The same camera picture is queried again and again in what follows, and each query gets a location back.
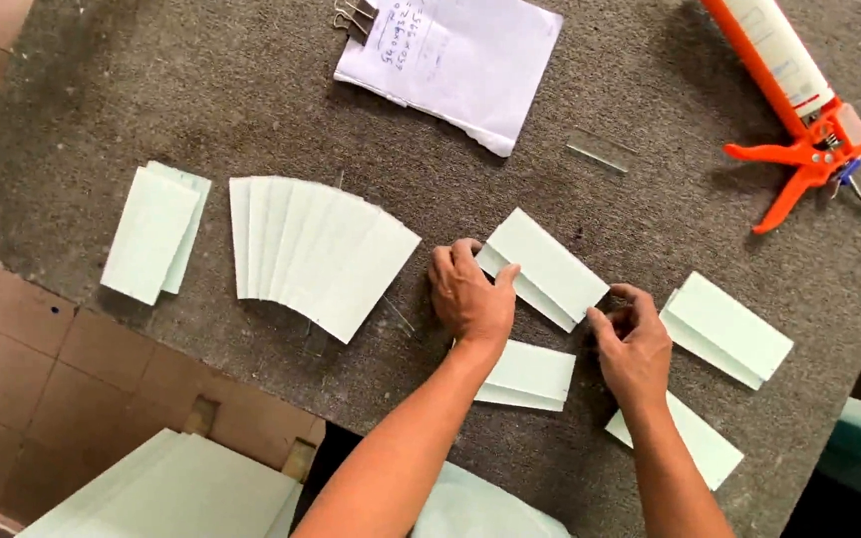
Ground person's left hand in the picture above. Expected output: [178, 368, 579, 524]
[429, 238, 522, 347]

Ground person's right hand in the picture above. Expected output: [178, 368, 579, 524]
[586, 282, 674, 409]

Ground pale green glass rectangle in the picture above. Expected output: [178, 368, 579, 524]
[604, 392, 744, 492]
[473, 383, 567, 412]
[484, 340, 576, 403]
[658, 291, 765, 391]
[145, 160, 213, 295]
[666, 271, 795, 383]
[474, 243, 578, 334]
[100, 166, 202, 306]
[486, 208, 611, 324]

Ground thin clear glass strip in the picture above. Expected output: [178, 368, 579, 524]
[575, 125, 638, 155]
[566, 143, 629, 175]
[381, 294, 417, 335]

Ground fanned row of glass panes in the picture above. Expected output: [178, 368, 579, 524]
[229, 176, 423, 345]

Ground wooden table support block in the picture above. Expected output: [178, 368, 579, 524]
[280, 436, 320, 484]
[182, 395, 221, 439]

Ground white handwritten paper sheets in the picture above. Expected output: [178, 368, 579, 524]
[333, 0, 565, 158]

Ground orange caulking gun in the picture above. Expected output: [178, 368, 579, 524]
[700, 0, 861, 236]

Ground black binder clip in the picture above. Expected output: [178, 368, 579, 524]
[332, 0, 380, 46]

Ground white sealant cartridge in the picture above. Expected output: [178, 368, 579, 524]
[722, 0, 837, 119]

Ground stack of large glass sheets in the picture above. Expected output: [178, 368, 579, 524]
[15, 427, 305, 538]

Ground grey felt table cover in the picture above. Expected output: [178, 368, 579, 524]
[0, 0, 861, 538]

